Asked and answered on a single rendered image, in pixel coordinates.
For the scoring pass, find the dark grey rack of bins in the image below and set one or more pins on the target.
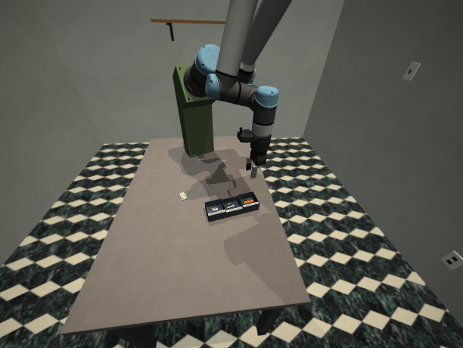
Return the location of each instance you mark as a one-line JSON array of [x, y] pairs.
[[225, 212]]

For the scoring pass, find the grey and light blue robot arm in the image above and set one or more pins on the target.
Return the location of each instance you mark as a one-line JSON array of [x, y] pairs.
[[227, 73]]

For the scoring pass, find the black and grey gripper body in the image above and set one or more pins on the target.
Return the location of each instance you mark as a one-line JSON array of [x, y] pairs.
[[259, 139]]

